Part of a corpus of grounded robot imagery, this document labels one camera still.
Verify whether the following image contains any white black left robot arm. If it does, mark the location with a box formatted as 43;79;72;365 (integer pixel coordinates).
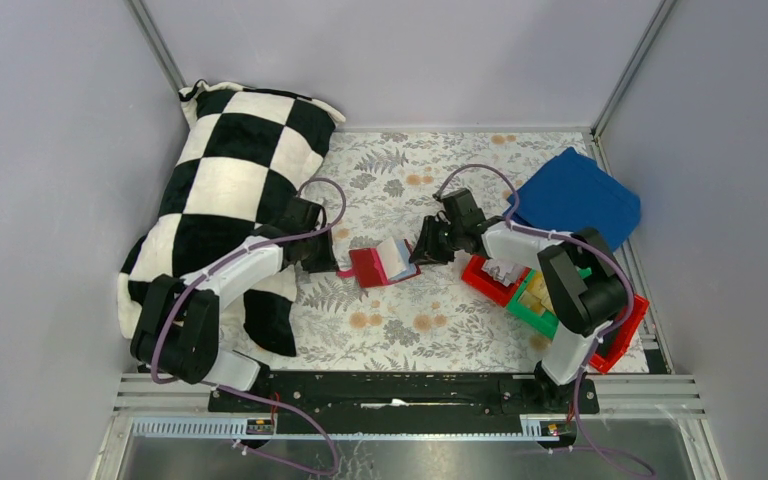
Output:
130;197;337;391

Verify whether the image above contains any red leather card holder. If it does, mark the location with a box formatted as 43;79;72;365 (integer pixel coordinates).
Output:
337;237;421;289

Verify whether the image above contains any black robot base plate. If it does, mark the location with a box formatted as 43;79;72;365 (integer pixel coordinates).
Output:
253;370;571;436

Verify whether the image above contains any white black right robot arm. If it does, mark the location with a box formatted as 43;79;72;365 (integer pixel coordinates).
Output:
410;188;633;387

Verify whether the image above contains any black white checkered pillow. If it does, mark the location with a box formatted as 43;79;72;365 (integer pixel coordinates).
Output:
117;80;345;339

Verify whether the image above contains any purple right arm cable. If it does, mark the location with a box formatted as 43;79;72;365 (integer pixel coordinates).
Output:
434;163;657;480

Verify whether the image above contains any floral patterned table mat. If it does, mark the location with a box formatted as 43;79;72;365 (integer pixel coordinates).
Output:
219;132;589;372

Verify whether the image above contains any folded blue cloth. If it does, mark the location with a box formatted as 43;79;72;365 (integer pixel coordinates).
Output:
507;147;641;251

